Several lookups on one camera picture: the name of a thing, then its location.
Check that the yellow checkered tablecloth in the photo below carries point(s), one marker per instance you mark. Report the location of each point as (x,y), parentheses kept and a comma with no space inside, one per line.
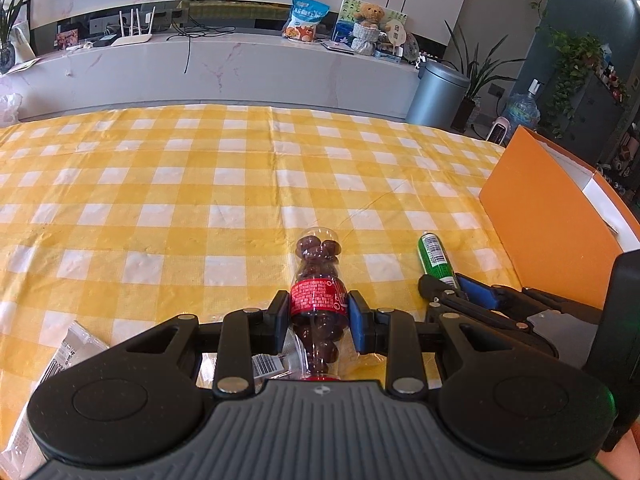
(119,220)

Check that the blue snack bag on console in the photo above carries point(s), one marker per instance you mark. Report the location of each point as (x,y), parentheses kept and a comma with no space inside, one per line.
(303,20)

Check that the green candy tube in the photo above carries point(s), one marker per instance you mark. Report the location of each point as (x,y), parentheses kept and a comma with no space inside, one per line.
(434,259)

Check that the chocolate ball bottle red label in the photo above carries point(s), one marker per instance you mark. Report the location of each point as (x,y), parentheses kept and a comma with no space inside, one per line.
(318,306)

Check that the grey metal trash bin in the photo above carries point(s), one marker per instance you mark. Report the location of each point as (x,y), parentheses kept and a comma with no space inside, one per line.
(438,95)

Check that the glass vase with plant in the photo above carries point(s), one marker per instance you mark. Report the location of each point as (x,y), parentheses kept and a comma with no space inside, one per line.
(9,14)

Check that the white plastic bag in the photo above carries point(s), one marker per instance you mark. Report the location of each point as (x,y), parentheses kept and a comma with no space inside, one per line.
(9,109)

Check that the person's right hand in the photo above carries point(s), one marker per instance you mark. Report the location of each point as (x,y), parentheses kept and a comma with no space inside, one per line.
(623,462)

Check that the clear mixed candy bag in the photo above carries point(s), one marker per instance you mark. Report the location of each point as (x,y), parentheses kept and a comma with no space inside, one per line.
(291,364)

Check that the blue water jug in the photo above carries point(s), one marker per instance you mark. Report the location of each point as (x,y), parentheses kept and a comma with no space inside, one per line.
(522,109)

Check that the potted plant by bin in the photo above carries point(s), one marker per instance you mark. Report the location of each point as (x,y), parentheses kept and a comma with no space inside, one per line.
(477,70)

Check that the pink small heater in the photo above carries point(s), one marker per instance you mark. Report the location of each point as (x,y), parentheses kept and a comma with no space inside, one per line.
(498,131)

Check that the white wifi router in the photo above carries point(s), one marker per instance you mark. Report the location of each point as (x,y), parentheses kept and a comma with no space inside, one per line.
(134,30)

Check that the white marble tv console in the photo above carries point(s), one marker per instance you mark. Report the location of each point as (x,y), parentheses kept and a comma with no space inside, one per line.
(231,69)

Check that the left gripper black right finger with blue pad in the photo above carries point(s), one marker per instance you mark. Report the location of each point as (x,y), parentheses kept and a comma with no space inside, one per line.
(391,333)

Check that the hanging ivy plant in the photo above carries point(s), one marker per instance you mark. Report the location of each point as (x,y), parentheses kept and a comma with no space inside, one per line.
(577,57)

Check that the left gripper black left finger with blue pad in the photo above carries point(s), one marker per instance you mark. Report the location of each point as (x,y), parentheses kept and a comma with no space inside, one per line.
(244,333)

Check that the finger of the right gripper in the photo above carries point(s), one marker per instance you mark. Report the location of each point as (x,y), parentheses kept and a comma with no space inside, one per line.
(433,290)
(503,301)

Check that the orange cardboard box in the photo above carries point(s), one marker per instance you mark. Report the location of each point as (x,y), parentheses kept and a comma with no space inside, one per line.
(561,224)

